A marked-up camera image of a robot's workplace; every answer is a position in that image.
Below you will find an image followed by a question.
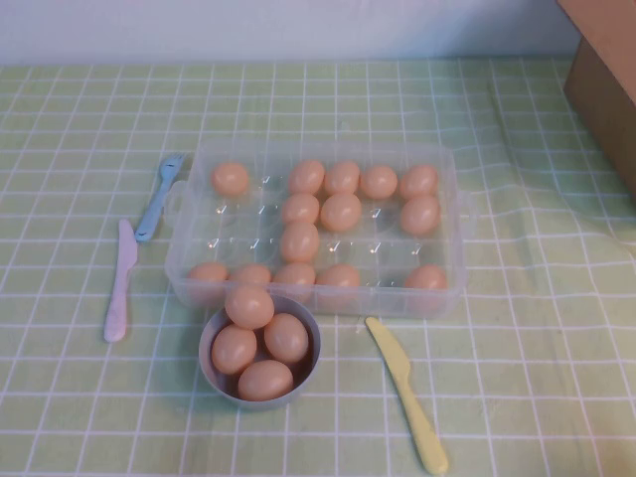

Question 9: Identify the yellow plastic knife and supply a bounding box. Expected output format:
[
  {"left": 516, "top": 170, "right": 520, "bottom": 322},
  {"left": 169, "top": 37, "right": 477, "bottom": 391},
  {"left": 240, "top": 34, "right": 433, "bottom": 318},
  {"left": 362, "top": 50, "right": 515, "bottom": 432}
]
[{"left": 365, "top": 315, "right": 450, "bottom": 476}]

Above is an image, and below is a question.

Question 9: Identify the pink plastic knife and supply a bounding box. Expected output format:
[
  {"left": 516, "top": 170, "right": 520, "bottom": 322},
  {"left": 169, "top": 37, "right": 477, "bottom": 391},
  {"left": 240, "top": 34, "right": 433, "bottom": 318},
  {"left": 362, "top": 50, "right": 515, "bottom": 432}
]
[{"left": 102, "top": 218, "right": 139, "bottom": 344}]

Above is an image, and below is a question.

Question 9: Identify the clear plastic egg box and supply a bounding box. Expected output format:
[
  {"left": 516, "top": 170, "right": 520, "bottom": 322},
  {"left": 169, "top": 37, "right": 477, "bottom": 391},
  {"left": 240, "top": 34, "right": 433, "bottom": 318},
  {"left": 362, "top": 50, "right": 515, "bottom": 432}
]
[{"left": 163, "top": 140, "right": 479, "bottom": 319}]

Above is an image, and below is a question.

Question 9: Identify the brown cardboard box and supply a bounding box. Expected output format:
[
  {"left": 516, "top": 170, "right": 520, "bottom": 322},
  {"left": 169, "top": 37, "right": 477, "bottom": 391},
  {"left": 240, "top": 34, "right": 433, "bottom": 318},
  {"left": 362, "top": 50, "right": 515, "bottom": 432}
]
[{"left": 556, "top": 0, "right": 636, "bottom": 200}]

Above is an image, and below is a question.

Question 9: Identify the grey round bowl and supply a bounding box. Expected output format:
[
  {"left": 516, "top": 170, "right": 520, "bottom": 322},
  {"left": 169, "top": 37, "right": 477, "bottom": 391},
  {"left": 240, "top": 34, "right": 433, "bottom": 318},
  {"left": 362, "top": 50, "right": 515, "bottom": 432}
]
[{"left": 198, "top": 297, "right": 323, "bottom": 412}]

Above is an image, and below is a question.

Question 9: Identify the brown egg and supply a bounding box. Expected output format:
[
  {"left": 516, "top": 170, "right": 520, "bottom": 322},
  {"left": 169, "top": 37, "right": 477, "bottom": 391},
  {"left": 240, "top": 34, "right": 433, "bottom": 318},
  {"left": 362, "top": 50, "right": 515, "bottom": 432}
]
[
  {"left": 237, "top": 359, "right": 295, "bottom": 402},
  {"left": 271, "top": 262, "right": 317, "bottom": 304},
  {"left": 319, "top": 192, "right": 363, "bottom": 233},
  {"left": 398, "top": 164, "right": 440, "bottom": 200},
  {"left": 398, "top": 194, "right": 442, "bottom": 237},
  {"left": 228, "top": 263, "right": 273, "bottom": 292},
  {"left": 224, "top": 284, "right": 276, "bottom": 331},
  {"left": 281, "top": 192, "right": 321, "bottom": 226},
  {"left": 315, "top": 262, "right": 362, "bottom": 308},
  {"left": 186, "top": 261, "right": 231, "bottom": 305},
  {"left": 262, "top": 312, "right": 311, "bottom": 365},
  {"left": 323, "top": 160, "right": 362, "bottom": 196},
  {"left": 210, "top": 323, "right": 258, "bottom": 376},
  {"left": 210, "top": 162, "right": 250, "bottom": 196},
  {"left": 359, "top": 164, "right": 399, "bottom": 201},
  {"left": 279, "top": 221, "right": 321, "bottom": 264},
  {"left": 287, "top": 159, "right": 327, "bottom": 196},
  {"left": 403, "top": 263, "right": 449, "bottom": 308}
]

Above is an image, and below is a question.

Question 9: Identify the blue plastic fork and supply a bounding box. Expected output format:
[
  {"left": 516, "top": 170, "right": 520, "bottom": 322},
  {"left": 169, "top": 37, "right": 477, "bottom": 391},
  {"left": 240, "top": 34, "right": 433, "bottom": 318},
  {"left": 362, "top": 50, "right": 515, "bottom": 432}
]
[{"left": 133, "top": 152, "right": 189, "bottom": 243}]

